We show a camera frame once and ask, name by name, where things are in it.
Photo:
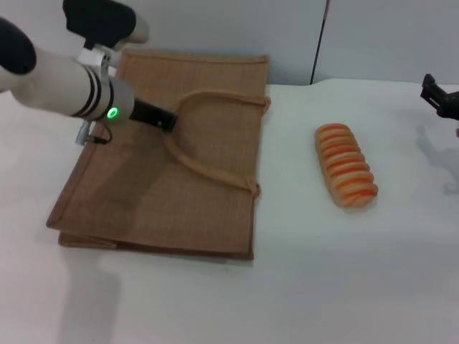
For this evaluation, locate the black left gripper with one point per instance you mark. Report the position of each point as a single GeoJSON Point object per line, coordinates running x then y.
{"type": "Point", "coordinates": [141, 112]}

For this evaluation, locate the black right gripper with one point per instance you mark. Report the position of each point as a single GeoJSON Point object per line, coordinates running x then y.
{"type": "Point", "coordinates": [450, 105]}

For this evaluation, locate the brown jute handbag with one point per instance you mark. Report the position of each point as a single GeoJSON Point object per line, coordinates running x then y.
{"type": "Point", "coordinates": [201, 215]}

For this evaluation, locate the orange striped bread loaf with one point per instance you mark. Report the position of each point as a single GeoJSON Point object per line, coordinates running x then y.
{"type": "Point", "coordinates": [344, 165]}

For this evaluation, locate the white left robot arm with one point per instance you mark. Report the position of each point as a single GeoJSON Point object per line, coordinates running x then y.
{"type": "Point", "coordinates": [61, 86]}

